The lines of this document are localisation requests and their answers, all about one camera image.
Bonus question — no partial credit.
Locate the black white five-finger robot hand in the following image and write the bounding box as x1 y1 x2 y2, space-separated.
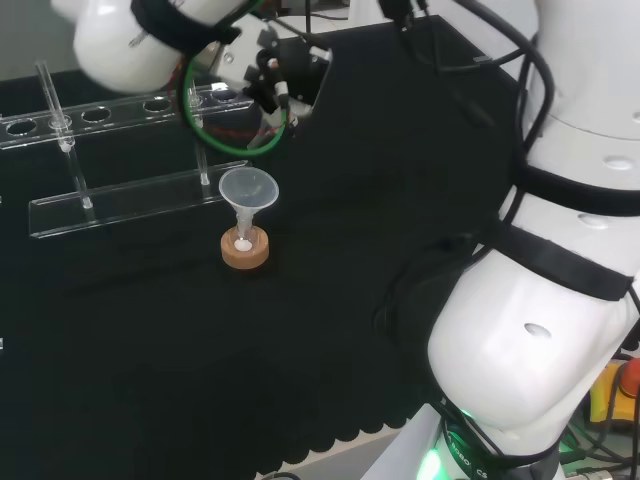
202 14 334 140

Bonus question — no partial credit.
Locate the clear weighing funnel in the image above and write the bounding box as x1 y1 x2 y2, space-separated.
248 113 302 151

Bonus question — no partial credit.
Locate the translucent plastic funnel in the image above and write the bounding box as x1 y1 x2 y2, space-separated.
218 168 280 237

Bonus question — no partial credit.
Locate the glass round-bottom flask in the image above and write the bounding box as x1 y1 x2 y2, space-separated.
230 222 261 254

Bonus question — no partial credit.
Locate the clear acrylic funnel stand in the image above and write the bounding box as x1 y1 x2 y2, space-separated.
0 59 256 240

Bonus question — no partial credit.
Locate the black bench cloth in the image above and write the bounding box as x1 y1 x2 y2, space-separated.
0 14 529 480

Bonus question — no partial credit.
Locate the yellow stop button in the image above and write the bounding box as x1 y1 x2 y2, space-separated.
589 357 640 427

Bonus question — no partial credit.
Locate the green cable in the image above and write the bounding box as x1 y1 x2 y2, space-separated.
180 0 289 158

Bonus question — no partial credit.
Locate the cork ring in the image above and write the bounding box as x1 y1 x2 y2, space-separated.
220 225 271 271

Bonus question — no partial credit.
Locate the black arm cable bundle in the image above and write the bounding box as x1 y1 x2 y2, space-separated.
377 0 559 241

